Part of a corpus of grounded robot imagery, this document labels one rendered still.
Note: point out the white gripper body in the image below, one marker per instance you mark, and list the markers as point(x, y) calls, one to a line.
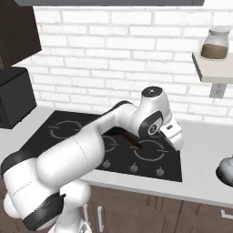
point(176, 140)

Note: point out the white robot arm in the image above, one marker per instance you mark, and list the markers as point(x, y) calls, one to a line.
point(69, 151)

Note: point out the grey kettle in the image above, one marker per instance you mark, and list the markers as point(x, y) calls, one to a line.
point(226, 171)

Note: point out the grey hob knob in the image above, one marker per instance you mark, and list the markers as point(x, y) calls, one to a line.
point(133, 167)
point(106, 164)
point(160, 172)

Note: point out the brown cupboard door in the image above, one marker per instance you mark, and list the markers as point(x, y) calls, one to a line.
point(133, 212)
point(3, 206)

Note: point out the brown drawer front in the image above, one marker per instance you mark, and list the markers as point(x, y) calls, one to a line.
point(206, 220)

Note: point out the glass jar with brown contents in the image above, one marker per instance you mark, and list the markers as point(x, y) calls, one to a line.
point(215, 45)

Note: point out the black hob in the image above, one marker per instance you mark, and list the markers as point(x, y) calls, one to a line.
point(45, 136)

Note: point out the grey extractor hood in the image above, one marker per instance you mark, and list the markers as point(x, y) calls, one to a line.
point(106, 2)

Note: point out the black microwave oven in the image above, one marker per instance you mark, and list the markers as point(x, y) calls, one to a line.
point(15, 97)

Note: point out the grey wall socket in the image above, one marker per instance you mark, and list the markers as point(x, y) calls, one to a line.
point(217, 90)

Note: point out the beige wall shelf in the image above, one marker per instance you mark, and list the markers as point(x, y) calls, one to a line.
point(214, 68)

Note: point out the dark brown wall cupboard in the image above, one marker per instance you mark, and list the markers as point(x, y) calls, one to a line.
point(16, 30)

